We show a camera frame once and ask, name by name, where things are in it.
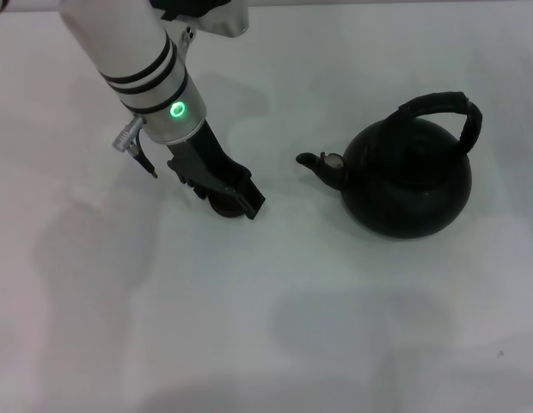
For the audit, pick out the left wrist camera housing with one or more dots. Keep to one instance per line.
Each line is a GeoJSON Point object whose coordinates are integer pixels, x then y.
{"type": "Point", "coordinates": [223, 21]}

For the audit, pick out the black round teapot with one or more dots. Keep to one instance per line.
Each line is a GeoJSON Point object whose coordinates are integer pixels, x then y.
{"type": "Point", "coordinates": [404, 189]}

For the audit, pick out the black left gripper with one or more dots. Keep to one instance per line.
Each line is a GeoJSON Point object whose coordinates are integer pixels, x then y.
{"type": "Point", "coordinates": [202, 163]}

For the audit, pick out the small dark teacup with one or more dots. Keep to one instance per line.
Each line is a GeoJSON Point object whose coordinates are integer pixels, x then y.
{"type": "Point", "coordinates": [225, 211]}

